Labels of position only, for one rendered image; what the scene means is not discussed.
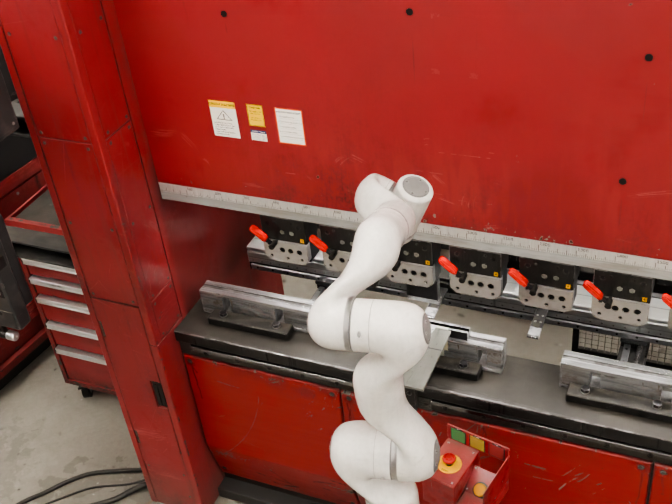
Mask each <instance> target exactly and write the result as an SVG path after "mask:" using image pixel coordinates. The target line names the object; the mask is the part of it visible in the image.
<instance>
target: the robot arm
mask: <svg viewBox="0 0 672 504"><path fill-rule="evenodd" d="M432 197H433V188H432V186H431V184H430V183H429V182H428V181H427V180H426V179H424V178H423V177H421V176H418V175H413V174H409V175H405V176H403V177H401V178H400V179H399V180H398V182H397V183H396V182H394V181H392V180H390V179H388V178H386V177H384V176H382V175H380V174H376V173H373V174H370V175H368V176H367V177H366V178H365V179H364V180H363V181H362V182H361V183H360V185H359V186H358V188H357V190H356V193H355V200H354V202H355V208H356V210H357V212H358V213H359V214H360V216H361V217H362V218H363V219H364V220H363V221H362V223H361V224H360V225H359V227H358V228H357V230H356V233H355V236H354V241H353V246H352V252H351V256H350V259H349V262H348V264H347V266H346V268H345V269H344V271H343V272H342V273H341V275H340V276H339V277H338V278H337V279H336V280H335V281H334V282H333V283H332V284H331V285H330V286H329V287H328V288H327V289H326V290H325V291H324V292H323V293H322V294H321V295H320V296H319V297H318V298H317V299H316V301H315V302H314V303H313V305H312V307H311V309H310V311H309V314H308V318H307V328H308V329H307V330H308V332H309V335H310V337H311V338H312V340H313V341H314V342H315V343H316V344H318V345H319V346H321V347H323V348H326V349H330V350H338V351H351V352H366V353H368V354H367V355H365V356H364V357H363V358H362V359H361V360H360V361H359V362H358V364H357V365H356V368H355V370H354V374H353V387H354V393H355V398H356V402H357V405H358V408H359V410H360V412H361V414H362V415H363V417H364V418H365V420H366V421H364V420H354V421H348V422H345V423H343V424H341V425H340V426H339V427H337V429H336V430H335V431H334V433H333V435H332V436H331V442H330V446H329V449H330V458H331V462H332V465H333V467H334V469H335V471H336V472H337V473H338V475H339V476H340V477H341V478H342V479H343V481H344V482H345V483H347V484H348V485H349V486H350V487H351V488H352V489H353V490H355V491H356V492H357V493H358V494H360V495H361V496H362V497H364V498H365V501H366V504H419V493H418V488H417V485H416V483H415V482H420V481H424V480H427V479H429V478H430V477H432V476H433V475H434V473H435V472H436V470H437V469H438V467H439V462H440V446H439V442H438V439H437V437H436V434H435V433H434V431H433V429H432V428H431V427H430V425H429V424H428V423H427V422H426V421H425V420H424V419H423V418H422V416H421V415H420V414H419V413H418V412H417V411H416V410H415V409H414V408H413V407H412V406H411V405H410V404H409V402H408V401H407V398H406V395H405V389H404V380H403V374H404V373H405V372H406V371H408V370H409V369H410V368H412V367H413V366H414V365H415V364H417V363H418V361H419V360H420V359H421V358H422V357H423V355H424V354H425V352H426V350H427V348H428V346H429V343H430V339H431V323H430V320H429V317H428V316H427V314H426V313H425V311H424V310H423V309H422V308H420V307H419V306H417V305H416V304H413V303H410V302H404V301H396V300H381V299H363V298H356V296H357V295H358V294H359V293H360V292H361V291H363V290H364V289H366V288H367V287H369V286H370V287H373V288H376V286H377V284H378V282H379V280H380V279H381V278H382V277H384V276H385V275H386V274H387V273H388V272H389V271H390V270H391V269H392V268H393V267H394V265H395V264H396V262H397V260H398V257H399V254H400V250H401V247H402V246H403V245H405V244H406V243H408V242H410V241H411V240H412V238H413V236H414V234H415V232H416V230H417V228H418V226H419V224H420V222H421V220H422V218H423V215H424V213H425V211H426V209H427V207H428V205H429V203H430V201H431V199H432Z"/></svg>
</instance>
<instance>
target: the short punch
mask: <svg viewBox="0 0 672 504"><path fill-rule="evenodd" d="M406 293H407V295H408V299H412V300H417V301H422V302H428V303H433V304H438V305H439V299H440V280H439V278H438V279H437V280H436V282H435V284H433V285H431V286H430V287H428V288H426V287H421V286H415V285H410V284H406Z"/></svg>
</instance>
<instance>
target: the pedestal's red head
mask: <svg viewBox="0 0 672 504"><path fill-rule="evenodd" d="M450 427H452V428H454V427H455V428H457V429H460V430H462V432H464V433H466V445H465V444H463V443H461V442H458V441H456V440H453V439H451V428H450ZM447 432H448V439H447V440H446V441H445V443H444V444H443V445H442V447H441V448H440V457H441V456H442V455H444V454H445V453H453V454H454V455H456V456H458V457H459V458H460V459H461V462H462V466H461V468H460V470H458V471H457V472H455V473H444V472H442V471H440V470H439V468H438V469H437V470H436V472H435V473H434V475H433V476H432V477H430V478H429V479H427V480H424V481H422V482H423V497H424V500H426V501H428V502H430V503H432V504H499V503H500V502H501V500H502V499H503V497H504V496H505V494H506V493H507V491H508V489H509V448H508V447H505V446H503V445H500V444H498V443H495V442H493V441H490V440H488V439H486V438H483V437H481V436H478V435H476V434H473V433H471V432H469V431H466V430H464V429H461V428H459V427H456V426H454V425H451V424H449V423H448V424H447ZM469 435H471V436H473V435H474V436H477V437H479V438H481V440H483V441H485V454H488V455H489V443H491V444H492V443H494V444H496V445H499V446H501V448H503V449H505V461H504V460H502V461H504V463H503V464H502V466H501V467H500V469H499V470H498V472H497V473H496V474H494V473H492V472H490V471H487V470H485V469H483V468H480V452H482V451H480V450H477V449H475V448H473V447H470V445H469ZM479 451H480V452H479ZM477 482H484V483H486V484H487V486H488V487H487V488H486V490H485V491H484V493H483V499H481V498H478V497H476V496H474V494H473V486H474V485H475V484H476V483H477Z"/></svg>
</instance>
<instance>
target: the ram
mask: <svg viewBox="0 0 672 504"><path fill-rule="evenodd" d="M113 2H114V6H115V10H116V14H117V18H118V22H119V26H120V30H121V34H122V38H123V42H124V46H125V50H126V54H127V58H128V62H129V67H130V71H131V75H132V79H133V83H134V87H135V91H136V95H137V99H138V103H139V107H140V111H141V115H142V119H143V123H144V127H145V131H146V135H147V139H148V143H149V147H150V151H151V155H152V159H153V163H154V167H155V171H156V175H157V179H158V182H159V183H165V184H172V185H178V186H184V187H191V188H197V189H204V190H210V191H217V192H223V193H230V194H236V195H243V196H249V197H256V198H262V199H269V200H275V201H282V202H288V203H295V204H301V205H308V206H314V207H321V208H327V209H334V210H340V211H347V212H353V213H358V212H357V210H356V208H355V202H354V200H355V193H356V190H357V188H358V186H359V185H360V183H361V182H362V181H363V180H364V179H365V178H366V177H367V176H368V175H370V174H373V173H376V174H380V175H382V176H384V177H386V178H388V179H390V180H392V181H394V182H396V183H397V182H398V180H399V179H400V178H401V177H403V176H405V175H409V174H413V175H418V176H421V177H423V178H424V179H426V180H427V181H428V182H429V183H430V184H431V186H432V188H433V197H432V199H431V201H430V203H429V205H428V207H427V209H426V211H425V213H424V215H423V218H422V220H421V222H420V223H425V224H431V225H437V226H444V227H450V228H457V229H463V230H470V231H476V232H483V233H489V234H496V235H502V236H509V237H515V238H522V239H528V240H535V241H541V242H548V243H554V244H561V245H567V246H574V247H580V248H587V249H593V250H600V251H606V252H613V253H619V254H626V255H632V256H639V257H645V258H652V259H658V260H665V261H671V262H672V0H113ZM208 100H215V101H224V102H233V103H234V104H235V110H236V115H237V121H238V127H239V132H240V138H233V137H225V136H217V135H215V132H214V127H213V122H212V117H211V112H210V107H209V102H208ZM246 104H252V105H261V106H262V110H263V116H264V122H265V127H259V126H251V125H249V119H248V113H247V107H246ZM274 107H277V108H286V109H295V110H302V117H303V124H304V132H305V139H306V146H300V145H292V144H284V143H279V137H278V131H277V124H276V118H275V111H274ZM250 129H251V130H259V131H266V135H267V141H268V142H265V141H257V140H252V136H251V130H250ZM159 183H158V184H159ZM160 192H161V196H162V199H168V200H174V201H180V202H186V203H193V204H199V205H205V206H211V207H217V208H224V209H230V210H236V211H242V212H248V213H255V214H261V215H267V216H273V217H279V218H286V219H292V220H298V221H304V222H310V223H317V224H323V225H329V226H335V227H341V228H347V229H354V230H357V228H358V227H359V225H360V224H361V223H360V222H353V221H347V220H341V219H334V218H328V217H322V216H315V215H309V214H303V213H296V212H290V211H284V210H277V209H271V208H265V207H258V206H252V205H246V204H239V203H233V202H227V201H220V200H214V199H208V198H201V197H195V196H189V195H182V194H176V193H170V192H163V191H160ZM412 239H416V240H422V241H428V242H434V243H440V244H447V245H453V246H459V247H465V248H471V249H478V250H484V251H490V252H496V253H502V254H509V255H515V256H521V257H527V258H533V259H540V260H546V261H552V262H558V263H564V264H570V265H577V266H583V267H589V268H595V269H601V270H608V271H614V272H620V273H626V274H632V275H639V276H645V277H651V278H657V279H663V280H670V281H672V272H670V271H663V270H657V269H651V268H644V267H638V266H632V265H625V264H619V263H613V262H606V261H600V260H594V259H587V258H581V257H575V256H568V255H562V254H556V253H549V252H543V251H537V250H530V249H524V248H518V247H511V246H505V245H499V244H492V243H486V242H480V241H473V240H467V239H461V238H454V237H448V236H442V235H435V234H429V233H423V232H415V234H414V236H413V238H412Z"/></svg>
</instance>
